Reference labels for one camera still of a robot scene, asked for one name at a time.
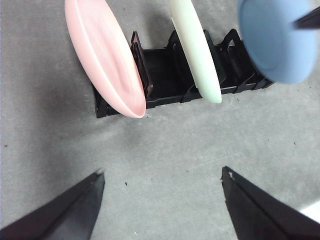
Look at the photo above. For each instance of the pale green plate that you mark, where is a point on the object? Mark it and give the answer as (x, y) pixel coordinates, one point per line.
(197, 50)

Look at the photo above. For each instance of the blue plate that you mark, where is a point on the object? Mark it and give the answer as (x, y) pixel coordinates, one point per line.
(275, 40)

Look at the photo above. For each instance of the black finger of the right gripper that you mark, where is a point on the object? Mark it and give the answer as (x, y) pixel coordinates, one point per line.
(310, 21)

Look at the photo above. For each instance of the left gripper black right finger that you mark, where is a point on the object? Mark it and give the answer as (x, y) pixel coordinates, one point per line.
(260, 215)

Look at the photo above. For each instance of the black plate rack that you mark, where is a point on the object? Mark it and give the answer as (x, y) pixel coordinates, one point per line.
(165, 82)

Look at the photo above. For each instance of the pink plate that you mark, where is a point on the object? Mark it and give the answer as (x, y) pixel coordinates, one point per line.
(107, 62)

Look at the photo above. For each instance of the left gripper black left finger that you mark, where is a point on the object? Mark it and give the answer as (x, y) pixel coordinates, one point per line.
(65, 215)

